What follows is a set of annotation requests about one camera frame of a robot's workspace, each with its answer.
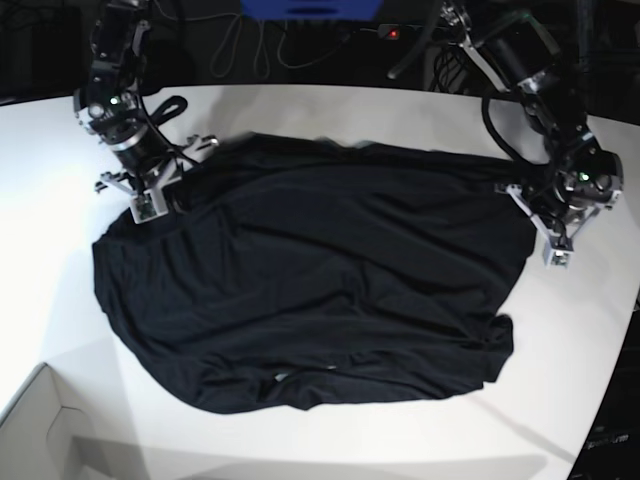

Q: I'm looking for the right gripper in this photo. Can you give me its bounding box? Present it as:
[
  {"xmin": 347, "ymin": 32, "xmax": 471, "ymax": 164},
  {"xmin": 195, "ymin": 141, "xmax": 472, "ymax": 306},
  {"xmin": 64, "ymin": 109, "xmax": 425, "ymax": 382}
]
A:
[{"xmin": 94, "ymin": 135, "xmax": 220, "ymax": 205}]

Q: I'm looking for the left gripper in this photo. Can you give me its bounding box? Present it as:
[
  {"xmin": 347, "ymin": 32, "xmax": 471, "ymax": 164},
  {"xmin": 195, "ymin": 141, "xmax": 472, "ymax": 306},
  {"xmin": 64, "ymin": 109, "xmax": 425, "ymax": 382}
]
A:
[{"xmin": 495, "ymin": 180, "xmax": 618, "ymax": 253}]

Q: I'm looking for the black t-shirt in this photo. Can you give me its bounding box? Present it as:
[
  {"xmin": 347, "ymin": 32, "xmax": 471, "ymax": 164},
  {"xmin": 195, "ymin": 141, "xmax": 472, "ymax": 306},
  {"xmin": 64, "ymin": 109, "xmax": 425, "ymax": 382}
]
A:
[{"xmin": 93, "ymin": 134, "xmax": 536, "ymax": 414}]

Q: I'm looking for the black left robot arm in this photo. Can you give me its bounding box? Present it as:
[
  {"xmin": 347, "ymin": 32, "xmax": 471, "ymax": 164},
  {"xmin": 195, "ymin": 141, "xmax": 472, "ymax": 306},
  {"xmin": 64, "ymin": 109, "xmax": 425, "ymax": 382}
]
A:
[{"xmin": 438, "ymin": 1, "xmax": 624, "ymax": 265}]

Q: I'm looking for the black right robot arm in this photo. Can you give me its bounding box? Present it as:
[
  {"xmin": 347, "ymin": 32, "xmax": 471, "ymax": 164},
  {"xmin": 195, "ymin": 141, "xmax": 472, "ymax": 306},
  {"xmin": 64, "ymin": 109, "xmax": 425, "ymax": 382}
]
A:
[{"xmin": 73, "ymin": 1, "xmax": 219, "ymax": 198}]

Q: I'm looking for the blue plastic bin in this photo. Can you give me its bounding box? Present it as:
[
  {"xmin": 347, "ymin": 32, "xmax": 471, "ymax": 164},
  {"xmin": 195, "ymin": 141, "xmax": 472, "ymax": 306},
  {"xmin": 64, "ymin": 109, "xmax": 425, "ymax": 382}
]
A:
[{"xmin": 240, "ymin": 0, "xmax": 383, "ymax": 21}]

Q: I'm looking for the black power strip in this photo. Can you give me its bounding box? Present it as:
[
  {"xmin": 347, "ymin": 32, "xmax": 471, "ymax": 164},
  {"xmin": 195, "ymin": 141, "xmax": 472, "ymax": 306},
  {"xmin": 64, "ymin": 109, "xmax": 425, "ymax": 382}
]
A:
[{"xmin": 373, "ymin": 23, "xmax": 425, "ymax": 41}]

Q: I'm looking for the white cardboard box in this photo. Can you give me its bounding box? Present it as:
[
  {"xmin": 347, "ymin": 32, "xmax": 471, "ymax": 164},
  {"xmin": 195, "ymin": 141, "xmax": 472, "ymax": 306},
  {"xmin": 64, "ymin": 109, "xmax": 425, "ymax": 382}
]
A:
[{"xmin": 1, "ymin": 363, "xmax": 94, "ymax": 480}]

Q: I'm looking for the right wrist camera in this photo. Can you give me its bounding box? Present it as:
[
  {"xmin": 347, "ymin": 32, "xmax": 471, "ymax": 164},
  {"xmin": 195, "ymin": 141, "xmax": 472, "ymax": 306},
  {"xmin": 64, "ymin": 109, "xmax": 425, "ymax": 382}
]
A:
[{"xmin": 130, "ymin": 192, "xmax": 169, "ymax": 224}]

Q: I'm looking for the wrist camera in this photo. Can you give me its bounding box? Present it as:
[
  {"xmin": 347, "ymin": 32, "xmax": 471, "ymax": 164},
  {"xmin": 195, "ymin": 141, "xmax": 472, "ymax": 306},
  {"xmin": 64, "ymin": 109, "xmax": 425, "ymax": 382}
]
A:
[
  {"xmin": 130, "ymin": 192, "xmax": 169, "ymax": 224},
  {"xmin": 543, "ymin": 243, "xmax": 574, "ymax": 268}
]

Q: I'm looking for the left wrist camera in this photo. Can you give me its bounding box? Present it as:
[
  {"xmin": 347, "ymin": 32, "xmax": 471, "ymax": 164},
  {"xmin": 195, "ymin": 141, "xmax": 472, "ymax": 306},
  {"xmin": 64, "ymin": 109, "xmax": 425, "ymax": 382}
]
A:
[{"xmin": 543, "ymin": 243, "xmax": 574, "ymax": 268}]

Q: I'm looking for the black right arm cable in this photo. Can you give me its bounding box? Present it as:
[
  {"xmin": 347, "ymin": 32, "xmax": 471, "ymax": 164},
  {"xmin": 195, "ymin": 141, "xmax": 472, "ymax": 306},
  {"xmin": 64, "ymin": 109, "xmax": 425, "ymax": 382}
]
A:
[{"xmin": 142, "ymin": 94, "xmax": 190, "ymax": 146}]

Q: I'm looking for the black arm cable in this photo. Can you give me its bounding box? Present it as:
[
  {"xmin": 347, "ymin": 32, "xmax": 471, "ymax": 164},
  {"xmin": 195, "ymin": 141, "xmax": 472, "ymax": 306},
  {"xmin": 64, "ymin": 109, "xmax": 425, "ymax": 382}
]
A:
[
  {"xmin": 387, "ymin": 0, "xmax": 554, "ymax": 166},
  {"xmin": 142, "ymin": 94, "xmax": 190, "ymax": 146}
]

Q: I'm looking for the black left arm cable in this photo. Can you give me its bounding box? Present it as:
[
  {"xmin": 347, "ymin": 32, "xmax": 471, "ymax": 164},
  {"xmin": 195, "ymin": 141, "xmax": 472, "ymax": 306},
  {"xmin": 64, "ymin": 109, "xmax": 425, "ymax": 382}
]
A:
[{"xmin": 387, "ymin": 0, "xmax": 554, "ymax": 166}]

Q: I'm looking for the grey looped cable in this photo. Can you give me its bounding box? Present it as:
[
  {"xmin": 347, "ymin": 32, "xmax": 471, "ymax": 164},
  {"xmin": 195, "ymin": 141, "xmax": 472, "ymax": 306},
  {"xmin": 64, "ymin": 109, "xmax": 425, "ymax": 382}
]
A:
[{"xmin": 209, "ymin": 12, "xmax": 351, "ymax": 79}]

